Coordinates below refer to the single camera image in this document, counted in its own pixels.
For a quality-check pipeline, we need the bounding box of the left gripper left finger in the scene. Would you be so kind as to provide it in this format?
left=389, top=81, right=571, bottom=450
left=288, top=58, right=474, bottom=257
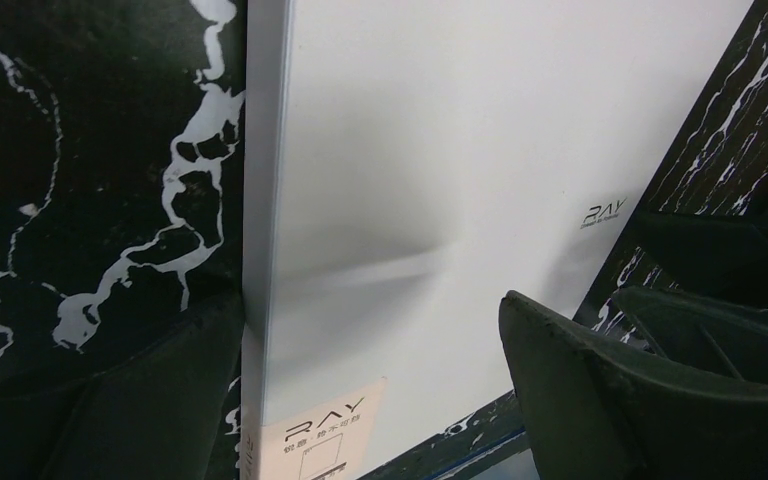
left=0, top=292, right=244, bottom=479

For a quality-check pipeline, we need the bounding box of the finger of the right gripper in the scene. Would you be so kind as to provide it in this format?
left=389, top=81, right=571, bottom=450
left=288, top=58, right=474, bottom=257
left=631, top=211, right=768, bottom=309
left=612, top=287, right=768, bottom=385

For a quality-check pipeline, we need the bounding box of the beige file folder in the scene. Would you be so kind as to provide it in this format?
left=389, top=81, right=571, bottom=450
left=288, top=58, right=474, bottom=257
left=240, top=1, right=750, bottom=479

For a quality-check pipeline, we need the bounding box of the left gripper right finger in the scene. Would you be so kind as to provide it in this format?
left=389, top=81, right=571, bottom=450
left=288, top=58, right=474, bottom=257
left=498, top=291, right=768, bottom=479

